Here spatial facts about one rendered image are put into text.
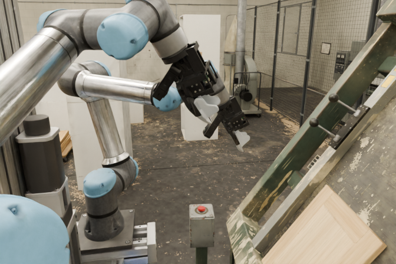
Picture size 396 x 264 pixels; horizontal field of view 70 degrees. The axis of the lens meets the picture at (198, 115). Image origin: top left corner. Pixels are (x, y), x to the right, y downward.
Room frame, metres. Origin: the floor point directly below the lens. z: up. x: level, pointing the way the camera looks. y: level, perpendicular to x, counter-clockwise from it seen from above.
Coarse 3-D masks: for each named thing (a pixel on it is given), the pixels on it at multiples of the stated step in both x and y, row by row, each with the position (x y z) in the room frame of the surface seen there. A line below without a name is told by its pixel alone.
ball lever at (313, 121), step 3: (309, 120) 1.08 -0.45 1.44; (312, 120) 1.07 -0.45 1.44; (315, 120) 1.06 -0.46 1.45; (318, 120) 1.07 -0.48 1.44; (309, 123) 1.07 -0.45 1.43; (312, 123) 1.06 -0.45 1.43; (315, 123) 1.06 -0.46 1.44; (318, 123) 1.06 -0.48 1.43; (312, 126) 1.06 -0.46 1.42; (315, 126) 1.06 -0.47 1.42; (318, 126) 1.06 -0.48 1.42; (321, 126) 1.06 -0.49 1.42; (324, 129) 1.05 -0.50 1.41; (327, 132) 1.04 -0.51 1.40; (330, 132) 1.04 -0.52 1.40; (330, 135) 1.04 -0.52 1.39; (333, 135) 1.03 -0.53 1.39; (336, 135) 1.03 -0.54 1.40; (336, 138) 1.02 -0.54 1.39; (339, 138) 1.02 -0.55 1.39; (336, 141) 1.02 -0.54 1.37
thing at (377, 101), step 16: (384, 80) 1.05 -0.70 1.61; (384, 96) 1.01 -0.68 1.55; (368, 112) 1.01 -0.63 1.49; (320, 160) 1.03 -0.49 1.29; (336, 160) 1.00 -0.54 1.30; (304, 176) 1.04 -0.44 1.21; (320, 176) 1.00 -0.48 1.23; (304, 192) 1.00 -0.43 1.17; (288, 208) 0.99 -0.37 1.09; (272, 224) 1.00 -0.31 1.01; (256, 240) 1.01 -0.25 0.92
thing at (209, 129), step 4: (220, 112) 0.95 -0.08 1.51; (216, 116) 0.95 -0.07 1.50; (220, 116) 0.95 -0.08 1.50; (224, 116) 0.95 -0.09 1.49; (212, 120) 0.96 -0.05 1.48; (216, 120) 0.95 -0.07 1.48; (220, 120) 0.95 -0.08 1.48; (208, 124) 0.98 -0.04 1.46; (212, 124) 0.95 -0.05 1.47; (216, 124) 0.95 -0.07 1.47; (204, 128) 0.96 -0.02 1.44; (208, 128) 0.95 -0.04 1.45; (212, 128) 0.95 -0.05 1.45; (204, 132) 0.95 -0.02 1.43; (208, 132) 0.94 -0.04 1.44; (212, 132) 0.95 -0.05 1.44; (204, 136) 0.95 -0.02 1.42; (208, 136) 0.95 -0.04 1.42
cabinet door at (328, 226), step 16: (320, 192) 0.94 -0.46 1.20; (320, 208) 0.89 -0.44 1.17; (336, 208) 0.83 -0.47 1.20; (304, 224) 0.89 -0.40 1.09; (320, 224) 0.84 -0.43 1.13; (336, 224) 0.79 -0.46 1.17; (352, 224) 0.74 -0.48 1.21; (288, 240) 0.90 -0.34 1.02; (304, 240) 0.84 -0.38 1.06; (320, 240) 0.79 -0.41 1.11; (336, 240) 0.75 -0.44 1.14; (352, 240) 0.71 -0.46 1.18; (368, 240) 0.67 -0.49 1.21; (272, 256) 0.90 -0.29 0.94; (288, 256) 0.85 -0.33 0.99; (304, 256) 0.80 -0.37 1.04; (320, 256) 0.75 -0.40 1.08; (336, 256) 0.71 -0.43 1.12; (352, 256) 0.67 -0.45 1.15; (368, 256) 0.64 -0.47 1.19
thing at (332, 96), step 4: (332, 96) 1.07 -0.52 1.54; (336, 96) 1.06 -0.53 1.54; (332, 100) 1.06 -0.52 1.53; (336, 100) 1.06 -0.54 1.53; (344, 104) 1.05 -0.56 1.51; (348, 108) 1.04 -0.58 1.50; (352, 108) 1.04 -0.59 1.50; (356, 112) 1.03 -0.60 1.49; (360, 112) 1.02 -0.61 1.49; (356, 116) 1.02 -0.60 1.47
